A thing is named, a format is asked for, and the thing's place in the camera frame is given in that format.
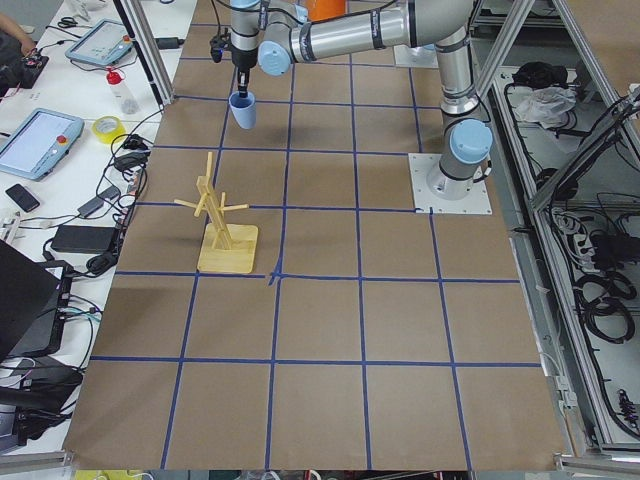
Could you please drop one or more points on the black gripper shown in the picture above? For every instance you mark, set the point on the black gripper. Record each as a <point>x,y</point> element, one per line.
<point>242,58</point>

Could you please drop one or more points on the light blue plastic cup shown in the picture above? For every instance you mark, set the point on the light blue plastic cup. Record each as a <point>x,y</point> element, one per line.
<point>243,109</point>

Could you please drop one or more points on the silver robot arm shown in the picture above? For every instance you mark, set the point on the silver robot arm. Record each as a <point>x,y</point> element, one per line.
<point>274,35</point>

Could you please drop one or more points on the wooden cup tree stand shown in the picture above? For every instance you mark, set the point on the wooden cup tree stand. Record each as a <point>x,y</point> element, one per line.
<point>226,247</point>

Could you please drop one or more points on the orange can with silver lid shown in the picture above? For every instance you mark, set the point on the orange can with silver lid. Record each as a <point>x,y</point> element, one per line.
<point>320,10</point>

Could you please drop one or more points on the red cap squeeze bottle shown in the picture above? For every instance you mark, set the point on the red cap squeeze bottle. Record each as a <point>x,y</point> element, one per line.
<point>125,99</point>

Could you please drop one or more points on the yellow tape roll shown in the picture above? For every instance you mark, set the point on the yellow tape roll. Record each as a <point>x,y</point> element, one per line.
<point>107,129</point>

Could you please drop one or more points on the far teach pendant tablet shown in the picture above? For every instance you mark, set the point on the far teach pendant tablet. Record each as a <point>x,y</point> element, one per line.
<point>103,45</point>

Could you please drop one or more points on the teach pendant tablet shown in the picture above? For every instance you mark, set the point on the teach pendant tablet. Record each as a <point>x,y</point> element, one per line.
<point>103,45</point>
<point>39,143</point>

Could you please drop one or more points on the black scissors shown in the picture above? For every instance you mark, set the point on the black scissors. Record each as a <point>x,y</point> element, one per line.
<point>67,22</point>

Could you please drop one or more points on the near teach pendant tablet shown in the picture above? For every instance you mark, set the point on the near teach pendant tablet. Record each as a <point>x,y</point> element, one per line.
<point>39,143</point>

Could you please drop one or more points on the black power adapter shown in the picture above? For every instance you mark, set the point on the black power adapter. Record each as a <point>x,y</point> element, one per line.
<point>83,239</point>

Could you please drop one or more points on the person at desk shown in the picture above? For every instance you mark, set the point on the person at desk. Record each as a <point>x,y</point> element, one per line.
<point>13,29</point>

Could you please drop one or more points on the black smartphone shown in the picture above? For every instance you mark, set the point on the black smartphone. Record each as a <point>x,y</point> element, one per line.
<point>26,201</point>

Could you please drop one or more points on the black laptop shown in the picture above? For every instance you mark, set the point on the black laptop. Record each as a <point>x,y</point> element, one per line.
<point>33,295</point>

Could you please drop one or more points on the white crumpled cloth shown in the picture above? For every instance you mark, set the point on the white crumpled cloth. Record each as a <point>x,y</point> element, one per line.
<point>549,107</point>

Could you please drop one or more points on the aluminium frame post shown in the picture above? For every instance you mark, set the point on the aluminium frame post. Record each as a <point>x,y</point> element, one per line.
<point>137,26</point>

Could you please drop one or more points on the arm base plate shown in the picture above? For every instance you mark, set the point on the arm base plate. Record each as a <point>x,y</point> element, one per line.
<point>416,57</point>
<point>434,192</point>

